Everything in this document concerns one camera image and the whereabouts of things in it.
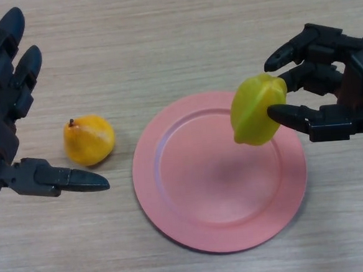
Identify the pink round plate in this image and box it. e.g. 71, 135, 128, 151
127, 85, 313, 260

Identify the yellow starfruit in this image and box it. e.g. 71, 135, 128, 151
228, 71, 292, 148

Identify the orange-yellow pear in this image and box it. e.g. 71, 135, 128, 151
61, 113, 118, 168

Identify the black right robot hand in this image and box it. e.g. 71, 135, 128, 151
260, 19, 363, 151

